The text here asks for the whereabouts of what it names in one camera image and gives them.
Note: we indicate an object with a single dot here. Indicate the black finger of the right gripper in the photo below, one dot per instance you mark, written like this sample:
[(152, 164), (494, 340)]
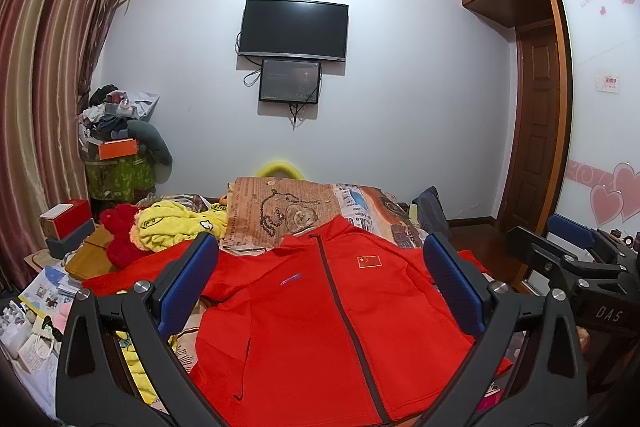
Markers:
[(574, 233)]

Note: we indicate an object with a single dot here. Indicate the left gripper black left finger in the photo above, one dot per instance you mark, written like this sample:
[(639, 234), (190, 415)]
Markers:
[(94, 386)]

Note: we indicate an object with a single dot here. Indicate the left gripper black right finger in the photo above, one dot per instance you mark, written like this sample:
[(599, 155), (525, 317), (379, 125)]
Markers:
[(547, 385)]

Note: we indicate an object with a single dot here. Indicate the red zip jacket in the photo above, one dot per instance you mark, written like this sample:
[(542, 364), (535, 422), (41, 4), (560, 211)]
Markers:
[(334, 327)]

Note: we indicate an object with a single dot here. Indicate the dark blue clothing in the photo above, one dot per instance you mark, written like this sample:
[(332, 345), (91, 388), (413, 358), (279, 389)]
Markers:
[(431, 216)]

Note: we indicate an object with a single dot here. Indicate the pile of clothes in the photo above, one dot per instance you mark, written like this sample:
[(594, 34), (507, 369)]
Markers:
[(115, 114)]

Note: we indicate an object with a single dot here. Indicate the white heart-patterned wardrobe door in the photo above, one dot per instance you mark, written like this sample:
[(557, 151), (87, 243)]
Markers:
[(601, 181)]

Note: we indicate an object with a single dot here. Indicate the brown wooden door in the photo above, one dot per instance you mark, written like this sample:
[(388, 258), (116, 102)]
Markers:
[(536, 128)]

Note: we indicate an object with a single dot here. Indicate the papers and photos clutter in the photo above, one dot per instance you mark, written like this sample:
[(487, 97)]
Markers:
[(32, 326)]

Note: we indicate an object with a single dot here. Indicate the wooden boards stack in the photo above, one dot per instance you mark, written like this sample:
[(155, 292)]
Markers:
[(90, 259)]

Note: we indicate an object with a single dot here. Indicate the red and white box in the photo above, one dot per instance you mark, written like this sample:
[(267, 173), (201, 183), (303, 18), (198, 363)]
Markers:
[(65, 218)]

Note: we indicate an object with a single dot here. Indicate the red fluffy garment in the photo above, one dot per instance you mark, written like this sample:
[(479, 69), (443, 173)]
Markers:
[(119, 221)]

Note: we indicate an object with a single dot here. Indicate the yellow cartoon fleece blanket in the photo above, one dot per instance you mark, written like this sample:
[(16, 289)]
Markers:
[(155, 228)]

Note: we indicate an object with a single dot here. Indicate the newspaper print bed quilt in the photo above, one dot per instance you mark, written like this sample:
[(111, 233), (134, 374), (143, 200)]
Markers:
[(266, 213)]

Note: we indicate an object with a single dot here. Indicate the orange box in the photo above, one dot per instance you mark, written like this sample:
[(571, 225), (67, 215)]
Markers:
[(117, 149)]

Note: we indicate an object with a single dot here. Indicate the dark grey pillow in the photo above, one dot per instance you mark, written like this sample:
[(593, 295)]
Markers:
[(150, 138)]

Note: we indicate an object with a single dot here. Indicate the yellow chair back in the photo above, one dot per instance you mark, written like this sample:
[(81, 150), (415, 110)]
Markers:
[(280, 168)]

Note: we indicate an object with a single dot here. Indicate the striped red gold curtain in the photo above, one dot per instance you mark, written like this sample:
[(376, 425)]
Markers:
[(49, 51)]

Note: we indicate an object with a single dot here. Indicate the small wall monitor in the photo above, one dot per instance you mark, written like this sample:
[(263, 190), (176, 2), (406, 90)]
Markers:
[(289, 81)]

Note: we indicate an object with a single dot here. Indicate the black wall television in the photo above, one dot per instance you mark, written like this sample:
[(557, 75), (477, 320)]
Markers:
[(294, 28)]

